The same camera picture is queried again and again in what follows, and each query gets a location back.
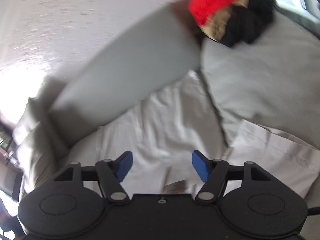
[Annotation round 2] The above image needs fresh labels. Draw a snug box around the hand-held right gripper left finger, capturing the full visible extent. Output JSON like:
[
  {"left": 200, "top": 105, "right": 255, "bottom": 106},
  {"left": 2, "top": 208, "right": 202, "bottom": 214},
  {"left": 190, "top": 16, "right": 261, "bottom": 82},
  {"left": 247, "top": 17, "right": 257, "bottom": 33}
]
[{"left": 54, "top": 151, "right": 133, "bottom": 202}]

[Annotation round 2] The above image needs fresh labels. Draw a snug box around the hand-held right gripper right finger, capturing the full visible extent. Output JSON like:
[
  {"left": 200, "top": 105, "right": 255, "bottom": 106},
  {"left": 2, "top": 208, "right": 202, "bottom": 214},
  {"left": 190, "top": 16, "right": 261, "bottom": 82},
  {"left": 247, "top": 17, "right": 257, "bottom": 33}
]
[{"left": 192, "top": 150, "right": 272, "bottom": 203}]

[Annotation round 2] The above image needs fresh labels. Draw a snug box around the light grey t-shirt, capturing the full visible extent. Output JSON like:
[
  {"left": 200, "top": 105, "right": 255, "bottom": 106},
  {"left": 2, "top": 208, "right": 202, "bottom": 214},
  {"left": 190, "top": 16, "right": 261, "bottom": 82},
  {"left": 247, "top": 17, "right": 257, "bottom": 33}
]
[{"left": 57, "top": 70, "right": 320, "bottom": 199}]

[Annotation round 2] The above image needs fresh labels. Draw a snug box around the olive throw pillow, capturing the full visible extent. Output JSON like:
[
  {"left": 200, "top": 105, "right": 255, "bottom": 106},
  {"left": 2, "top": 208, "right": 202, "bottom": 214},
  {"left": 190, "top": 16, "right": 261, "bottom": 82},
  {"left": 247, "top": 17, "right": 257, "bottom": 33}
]
[{"left": 11, "top": 97, "right": 72, "bottom": 200}]

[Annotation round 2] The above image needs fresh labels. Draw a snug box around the grey sofa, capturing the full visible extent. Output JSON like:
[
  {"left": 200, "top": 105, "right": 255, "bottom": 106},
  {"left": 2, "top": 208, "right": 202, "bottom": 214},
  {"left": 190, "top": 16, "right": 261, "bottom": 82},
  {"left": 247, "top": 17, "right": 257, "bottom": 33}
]
[{"left": 12, "top": 1, "right": 320, "bottom": 205}]

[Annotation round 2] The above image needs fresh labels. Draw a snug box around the tan folded garment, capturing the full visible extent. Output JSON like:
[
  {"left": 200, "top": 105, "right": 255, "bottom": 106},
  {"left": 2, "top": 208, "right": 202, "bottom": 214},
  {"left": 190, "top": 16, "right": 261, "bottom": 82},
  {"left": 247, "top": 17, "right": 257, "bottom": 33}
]
[{"left": 200, "top": 0, "right": 252, "bottom": 42}]

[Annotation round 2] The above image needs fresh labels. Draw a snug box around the black folded garment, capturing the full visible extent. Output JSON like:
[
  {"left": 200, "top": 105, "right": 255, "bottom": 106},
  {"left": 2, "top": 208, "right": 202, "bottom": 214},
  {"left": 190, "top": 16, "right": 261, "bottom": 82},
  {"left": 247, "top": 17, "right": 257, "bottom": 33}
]
[{"left": 219, "top": 0, "right": 277, "bottom": 48}]

